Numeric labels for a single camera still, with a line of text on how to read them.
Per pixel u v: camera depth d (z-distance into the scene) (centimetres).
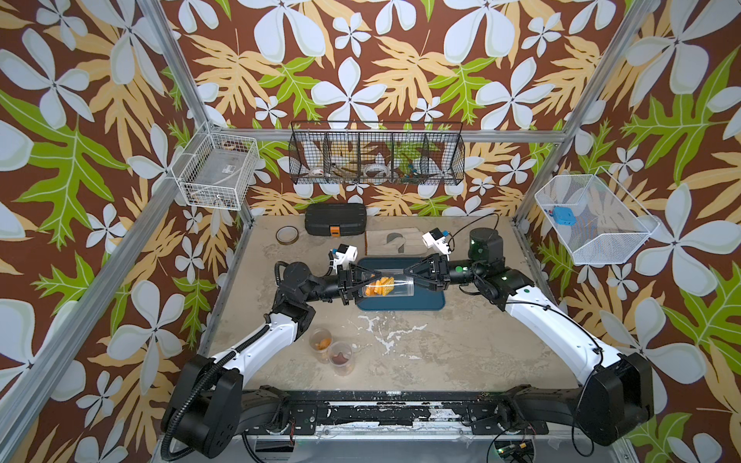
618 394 40
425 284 70
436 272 61
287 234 115
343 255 70
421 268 63
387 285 66
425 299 93
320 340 82
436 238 68
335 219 116
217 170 87
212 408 41
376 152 98
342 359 78
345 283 62
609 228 78
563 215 86
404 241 111
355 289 63
